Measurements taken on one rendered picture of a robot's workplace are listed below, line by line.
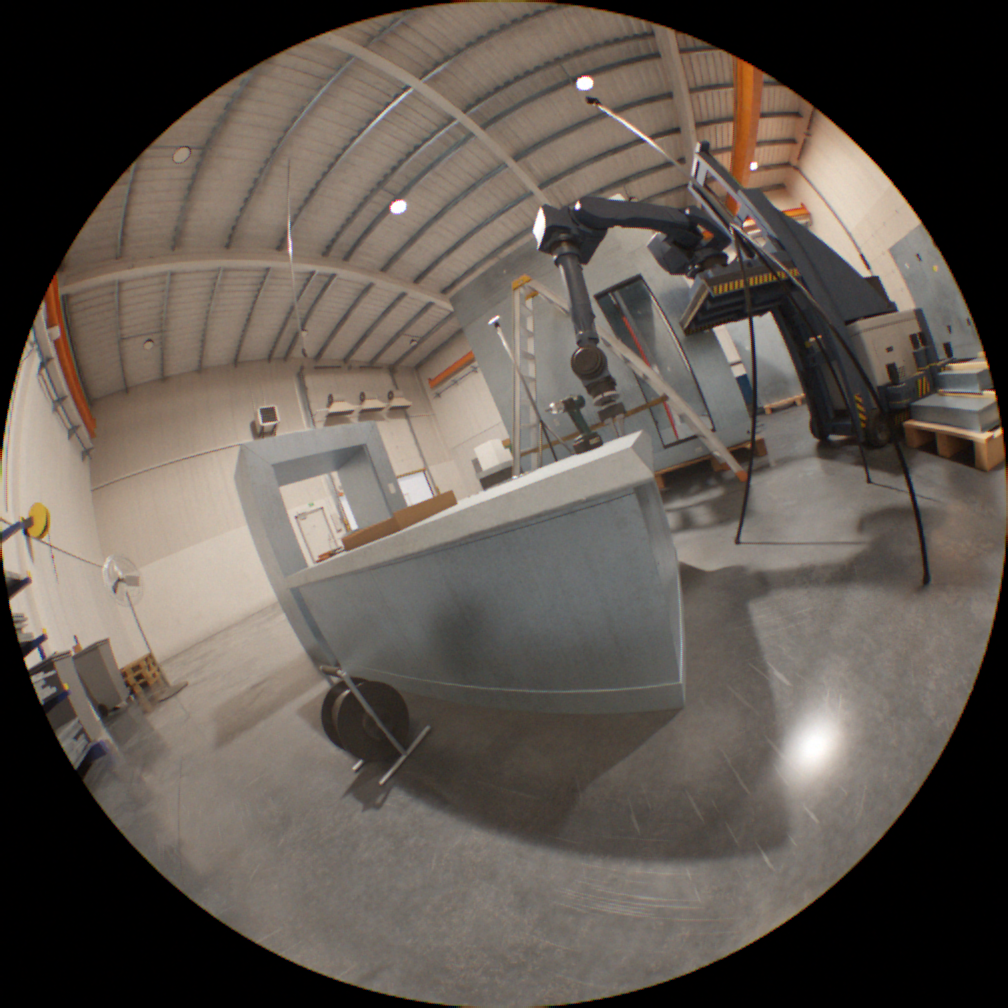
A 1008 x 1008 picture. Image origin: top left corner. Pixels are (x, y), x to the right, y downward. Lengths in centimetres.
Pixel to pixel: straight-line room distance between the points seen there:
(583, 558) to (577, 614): 14
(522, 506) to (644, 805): 67
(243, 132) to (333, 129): 178
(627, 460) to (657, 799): 67
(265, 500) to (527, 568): 180
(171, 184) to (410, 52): 464
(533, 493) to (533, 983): 91
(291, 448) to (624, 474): 213
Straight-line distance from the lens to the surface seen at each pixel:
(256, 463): 222
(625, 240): 373
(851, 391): 261
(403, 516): 98
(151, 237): 863
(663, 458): 322
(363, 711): 100
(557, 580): 65
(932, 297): 712
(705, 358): 326
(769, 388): 709
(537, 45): 851
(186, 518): 1016
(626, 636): 70
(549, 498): 52
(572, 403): 122
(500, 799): 85
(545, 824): 77
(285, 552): 210
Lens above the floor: 68
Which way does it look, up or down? 5 degrees down
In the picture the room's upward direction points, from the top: 22 degrees counter-clockwise
